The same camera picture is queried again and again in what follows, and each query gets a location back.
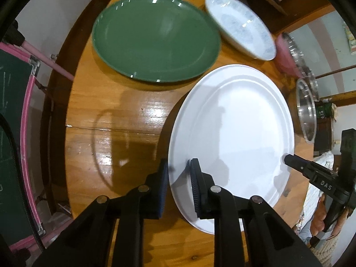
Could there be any green plate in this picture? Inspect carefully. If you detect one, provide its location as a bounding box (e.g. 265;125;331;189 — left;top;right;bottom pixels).
92;0;221;83

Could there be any large steel bowl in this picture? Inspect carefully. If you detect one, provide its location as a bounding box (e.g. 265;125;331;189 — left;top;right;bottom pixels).
282;32;308;78

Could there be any small steel bowl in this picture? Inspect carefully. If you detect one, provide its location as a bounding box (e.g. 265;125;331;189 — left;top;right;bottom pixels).
295;79;317;144

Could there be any medium steel bowl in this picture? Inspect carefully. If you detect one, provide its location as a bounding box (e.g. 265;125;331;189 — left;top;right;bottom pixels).
303;66;320;101

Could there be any large white plate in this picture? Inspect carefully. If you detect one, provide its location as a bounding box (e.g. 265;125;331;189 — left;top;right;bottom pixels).
168;65;294;234

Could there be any right hand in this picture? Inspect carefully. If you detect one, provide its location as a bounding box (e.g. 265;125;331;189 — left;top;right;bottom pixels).
310;194;349;238

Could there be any pink bowl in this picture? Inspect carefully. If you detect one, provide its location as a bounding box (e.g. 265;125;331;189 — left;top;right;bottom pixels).
274;33;304;78

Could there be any pink framed green chalkboard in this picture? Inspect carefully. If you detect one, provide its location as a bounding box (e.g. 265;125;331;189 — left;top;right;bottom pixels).
0;42;74;252

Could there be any white blue patterned bowl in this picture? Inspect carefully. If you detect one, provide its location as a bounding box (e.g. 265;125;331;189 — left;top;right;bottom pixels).
204;0;276;61

